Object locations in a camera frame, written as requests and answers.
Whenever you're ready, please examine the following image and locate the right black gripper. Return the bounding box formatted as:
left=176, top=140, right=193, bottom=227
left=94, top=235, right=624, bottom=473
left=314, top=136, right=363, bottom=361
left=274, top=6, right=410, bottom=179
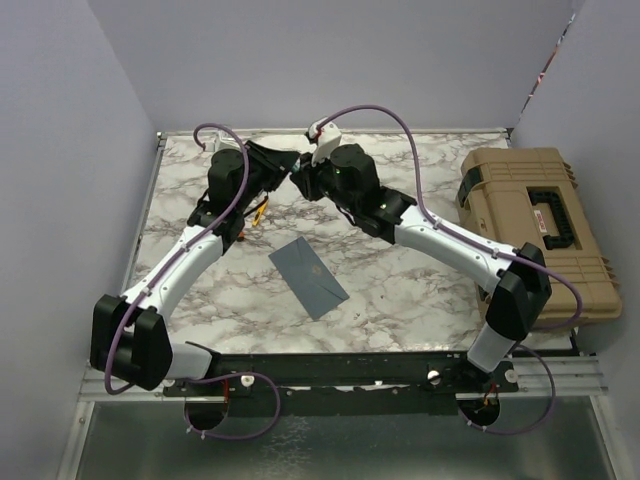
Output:
left=294, top=143, right=360, bottom=215

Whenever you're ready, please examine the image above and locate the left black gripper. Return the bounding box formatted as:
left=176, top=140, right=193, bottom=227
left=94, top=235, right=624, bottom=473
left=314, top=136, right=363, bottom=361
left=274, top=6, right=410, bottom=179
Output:
left=236, top=141, right=302, bottom=212

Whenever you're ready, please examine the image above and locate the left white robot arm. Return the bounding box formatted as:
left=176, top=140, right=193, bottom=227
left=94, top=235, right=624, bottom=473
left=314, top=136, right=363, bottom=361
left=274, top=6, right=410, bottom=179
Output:
left=90, top=141, right=299, bottom=395

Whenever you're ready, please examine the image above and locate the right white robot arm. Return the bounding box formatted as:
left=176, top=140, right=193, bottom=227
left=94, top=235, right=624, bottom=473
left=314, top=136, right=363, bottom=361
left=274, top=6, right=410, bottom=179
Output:
left=291, top=144, right=552, bottom=391

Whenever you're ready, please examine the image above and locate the yellow utility knife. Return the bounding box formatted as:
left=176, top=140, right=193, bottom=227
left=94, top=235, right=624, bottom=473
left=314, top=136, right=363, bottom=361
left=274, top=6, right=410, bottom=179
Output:
left=252, top=197, right=269, bottom=227

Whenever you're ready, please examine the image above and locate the tan plastic tool case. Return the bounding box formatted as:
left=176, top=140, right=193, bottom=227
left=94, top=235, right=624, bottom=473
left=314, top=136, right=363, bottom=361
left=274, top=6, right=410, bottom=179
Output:
left=456, top=148, right=622, bottom=324

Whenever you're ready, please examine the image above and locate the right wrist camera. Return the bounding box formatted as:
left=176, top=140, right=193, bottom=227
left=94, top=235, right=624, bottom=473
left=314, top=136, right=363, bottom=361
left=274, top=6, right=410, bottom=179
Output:
left=307, top=120, right=342, bottom=167

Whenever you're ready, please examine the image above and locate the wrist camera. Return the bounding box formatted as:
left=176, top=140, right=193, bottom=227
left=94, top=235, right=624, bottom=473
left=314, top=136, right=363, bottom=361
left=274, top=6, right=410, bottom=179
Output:
left=205, top=133, right=239, bottom=153
left=307, top=120, right=342, bottom=167

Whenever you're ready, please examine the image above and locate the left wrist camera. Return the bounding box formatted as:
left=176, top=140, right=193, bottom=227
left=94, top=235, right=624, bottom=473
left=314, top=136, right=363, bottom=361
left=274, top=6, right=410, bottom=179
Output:
left=205, top=133, right=239, bottom=153

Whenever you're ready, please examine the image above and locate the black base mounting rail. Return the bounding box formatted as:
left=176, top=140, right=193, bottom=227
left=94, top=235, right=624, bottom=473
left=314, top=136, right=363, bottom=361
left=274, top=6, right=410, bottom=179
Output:
left=163, top=351, right=518, bottom=417

